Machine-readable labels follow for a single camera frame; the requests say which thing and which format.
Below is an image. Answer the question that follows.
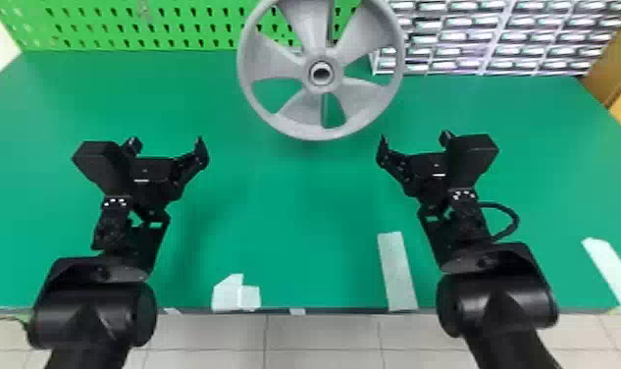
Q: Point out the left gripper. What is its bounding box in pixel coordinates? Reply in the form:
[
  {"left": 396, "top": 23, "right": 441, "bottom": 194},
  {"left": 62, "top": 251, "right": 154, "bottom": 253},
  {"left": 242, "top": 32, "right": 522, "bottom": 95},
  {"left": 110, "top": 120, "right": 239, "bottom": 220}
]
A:
[{"left": 123, "top": 135, "right": 211, "bottom": 210}]

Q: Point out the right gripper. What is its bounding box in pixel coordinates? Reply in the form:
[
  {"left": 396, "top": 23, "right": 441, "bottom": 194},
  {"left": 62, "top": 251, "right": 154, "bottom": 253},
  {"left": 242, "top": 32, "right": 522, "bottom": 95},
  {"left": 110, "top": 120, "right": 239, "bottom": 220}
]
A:
[{"left": 375, "top": 130, "right": 457, "bottom": 205}]

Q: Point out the grey wheel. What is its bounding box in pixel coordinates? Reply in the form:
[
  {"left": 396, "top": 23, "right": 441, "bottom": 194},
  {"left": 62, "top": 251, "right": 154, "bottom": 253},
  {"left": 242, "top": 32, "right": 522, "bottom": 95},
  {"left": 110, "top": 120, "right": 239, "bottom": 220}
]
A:
[{"left": 235, "top": 0, "right": 407, "bottom": 142}]

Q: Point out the white drawer cabinet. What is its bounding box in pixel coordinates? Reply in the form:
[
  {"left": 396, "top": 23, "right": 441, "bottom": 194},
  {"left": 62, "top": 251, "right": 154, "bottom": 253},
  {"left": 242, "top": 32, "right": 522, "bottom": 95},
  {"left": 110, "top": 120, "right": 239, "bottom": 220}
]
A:
[
  {"left": 370, "top": 0, "right": 517, "bottom": 78},
  {"left": 482, "top": 0, "right": 621, "bottom": 78}
]

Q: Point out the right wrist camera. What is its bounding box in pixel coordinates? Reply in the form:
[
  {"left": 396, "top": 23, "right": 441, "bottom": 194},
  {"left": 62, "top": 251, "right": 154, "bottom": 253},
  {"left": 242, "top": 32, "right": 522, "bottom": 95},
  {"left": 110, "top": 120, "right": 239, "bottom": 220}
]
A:
[{"left": 443, "top": 132, "right": 499, "bottom": 190}]

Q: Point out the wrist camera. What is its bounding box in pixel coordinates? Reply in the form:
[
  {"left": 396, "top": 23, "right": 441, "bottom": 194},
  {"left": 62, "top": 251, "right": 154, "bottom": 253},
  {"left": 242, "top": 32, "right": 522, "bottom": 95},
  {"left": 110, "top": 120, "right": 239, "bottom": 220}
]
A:
[
  {"left": 443, "top": 132, "right": 499, "bottom": 190},
  {"left": 71, "top": 139, "right": 137, "bottom": 197}
]

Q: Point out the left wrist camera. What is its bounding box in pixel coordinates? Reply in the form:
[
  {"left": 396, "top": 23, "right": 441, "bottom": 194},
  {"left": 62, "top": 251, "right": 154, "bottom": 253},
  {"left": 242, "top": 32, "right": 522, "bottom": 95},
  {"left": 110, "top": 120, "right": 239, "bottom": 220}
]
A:
[{"left": 71, "top": 139, "right": 137, "bottom": 197}]

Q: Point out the black cable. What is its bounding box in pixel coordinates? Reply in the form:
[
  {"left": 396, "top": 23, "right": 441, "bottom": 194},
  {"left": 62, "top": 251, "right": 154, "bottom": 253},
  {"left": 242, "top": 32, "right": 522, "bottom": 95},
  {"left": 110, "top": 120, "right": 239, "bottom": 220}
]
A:
[{"left": 477, "top": 200, "right": 521, "bottom": 242}]

